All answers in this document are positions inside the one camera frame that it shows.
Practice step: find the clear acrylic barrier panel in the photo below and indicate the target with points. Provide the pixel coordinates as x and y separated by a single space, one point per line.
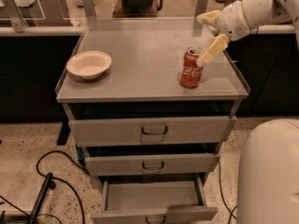
21 15

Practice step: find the grey drawer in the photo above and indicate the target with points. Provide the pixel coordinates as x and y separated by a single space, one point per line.
151 160
160 199
151 123

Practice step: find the grey drawer cabinet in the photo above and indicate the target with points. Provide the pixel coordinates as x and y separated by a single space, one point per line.
147 58

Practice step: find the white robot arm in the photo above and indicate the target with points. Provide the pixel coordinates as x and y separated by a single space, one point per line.
263 12

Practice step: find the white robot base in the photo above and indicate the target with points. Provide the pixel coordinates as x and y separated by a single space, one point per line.
268 178

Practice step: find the seated person in background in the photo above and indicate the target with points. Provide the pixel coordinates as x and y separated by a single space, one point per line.
136 8

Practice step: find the white paper bowl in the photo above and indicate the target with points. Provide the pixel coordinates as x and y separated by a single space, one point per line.
89 64

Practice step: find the grey bottom drawer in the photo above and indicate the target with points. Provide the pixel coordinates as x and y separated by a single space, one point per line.
160 199

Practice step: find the black power strip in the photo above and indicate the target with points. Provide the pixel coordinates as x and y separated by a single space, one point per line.
40 198

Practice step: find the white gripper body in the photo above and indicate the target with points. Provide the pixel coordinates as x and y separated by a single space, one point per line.
234 22

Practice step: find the grey top drawer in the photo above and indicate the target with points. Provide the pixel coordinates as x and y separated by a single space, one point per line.
151 123

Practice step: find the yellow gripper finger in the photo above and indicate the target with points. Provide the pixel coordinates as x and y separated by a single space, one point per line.
209 18
213 47

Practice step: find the red coke can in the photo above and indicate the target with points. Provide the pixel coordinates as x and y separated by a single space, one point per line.
191 72

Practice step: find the grey middle drawer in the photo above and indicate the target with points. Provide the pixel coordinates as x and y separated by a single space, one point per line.
151 160

